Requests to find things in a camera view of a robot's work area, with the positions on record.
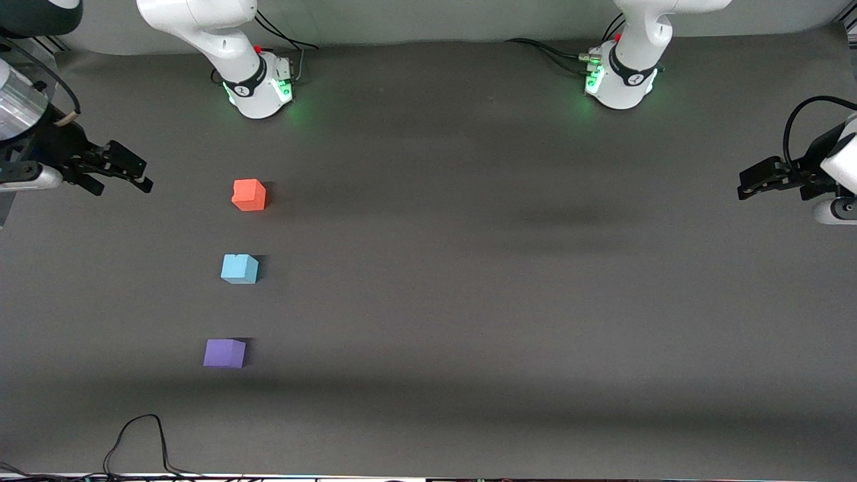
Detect dark grey table mat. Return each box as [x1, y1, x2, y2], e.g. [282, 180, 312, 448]
[0, 23, 857, 480]

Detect black left arm base cables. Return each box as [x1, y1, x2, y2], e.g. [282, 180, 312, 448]
[505, 13, 627, 76]

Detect looped black cable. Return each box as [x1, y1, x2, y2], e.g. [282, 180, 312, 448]
[102, 414, 205, 480]

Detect orange foam block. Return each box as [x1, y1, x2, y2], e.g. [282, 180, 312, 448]
[232, 179, 267, 212]

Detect black arm base cables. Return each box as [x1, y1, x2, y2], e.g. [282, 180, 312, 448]
[256, 10, 319, 85]
[505, 13, 627, 76]

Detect light blue foam block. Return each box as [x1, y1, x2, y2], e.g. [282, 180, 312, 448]
[220, 254, 260, 285]

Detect purple foam block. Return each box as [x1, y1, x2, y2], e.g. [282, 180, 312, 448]
[203, 339, 247, 369]

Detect black right arm base cables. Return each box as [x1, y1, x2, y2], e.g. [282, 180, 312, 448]
[256, 10, 319, 85]

